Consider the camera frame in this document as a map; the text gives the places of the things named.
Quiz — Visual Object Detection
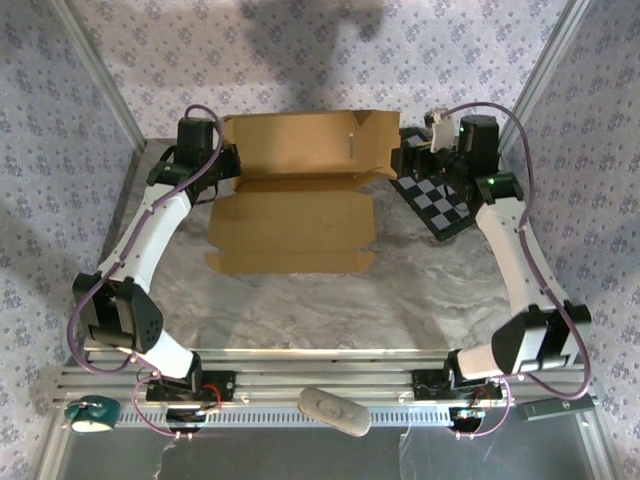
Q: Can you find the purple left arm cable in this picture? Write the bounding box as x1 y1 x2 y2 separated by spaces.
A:
69 103 226 441

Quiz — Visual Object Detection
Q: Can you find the dark rectangular bar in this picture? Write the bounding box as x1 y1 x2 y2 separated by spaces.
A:
516 392 598 424

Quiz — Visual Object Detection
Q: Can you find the aluminium mounting rail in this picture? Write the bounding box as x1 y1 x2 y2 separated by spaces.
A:
54 348 597 405

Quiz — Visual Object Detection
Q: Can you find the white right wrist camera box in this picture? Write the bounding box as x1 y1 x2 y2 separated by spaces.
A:
423 108 460 154

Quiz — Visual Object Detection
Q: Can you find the black right controller board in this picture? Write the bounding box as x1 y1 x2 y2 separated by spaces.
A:
448 405 489 432

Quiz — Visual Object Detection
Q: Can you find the slotted grey cable duct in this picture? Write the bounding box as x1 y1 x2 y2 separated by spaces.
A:
117 405 454 428

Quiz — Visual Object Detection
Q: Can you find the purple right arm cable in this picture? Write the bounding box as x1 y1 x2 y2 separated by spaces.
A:
439 102 594 441

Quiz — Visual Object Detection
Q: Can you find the brown cardboard box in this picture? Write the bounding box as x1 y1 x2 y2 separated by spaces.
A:
204 109 402 276

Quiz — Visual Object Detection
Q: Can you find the black and white chessboard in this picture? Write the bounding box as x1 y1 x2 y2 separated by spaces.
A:
389 127 474 244

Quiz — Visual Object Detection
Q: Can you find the aluminium frame post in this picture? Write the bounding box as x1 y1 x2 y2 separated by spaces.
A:
48 0 148 151
497 0 594 154

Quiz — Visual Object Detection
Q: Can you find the black left controller board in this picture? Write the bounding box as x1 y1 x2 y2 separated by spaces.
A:
164 405 224 434

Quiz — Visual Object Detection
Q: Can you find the black controller board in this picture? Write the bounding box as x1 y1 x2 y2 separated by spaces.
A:
164 405 224 434
448 405 489 432

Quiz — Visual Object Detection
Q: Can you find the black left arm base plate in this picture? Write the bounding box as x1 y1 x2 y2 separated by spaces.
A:
144 369 237 403

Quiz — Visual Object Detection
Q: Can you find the teal alarm clock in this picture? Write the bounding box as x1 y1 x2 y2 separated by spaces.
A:
63 394 121 435

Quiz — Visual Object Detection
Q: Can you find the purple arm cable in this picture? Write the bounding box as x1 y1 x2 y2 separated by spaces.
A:
439 102 594 441
69 103 226 441

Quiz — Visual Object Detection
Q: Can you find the aluminium side rail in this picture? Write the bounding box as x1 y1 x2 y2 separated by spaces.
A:
479 139 564 351

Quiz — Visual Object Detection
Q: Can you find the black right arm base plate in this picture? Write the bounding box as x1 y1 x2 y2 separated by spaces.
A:
410 368 504 401

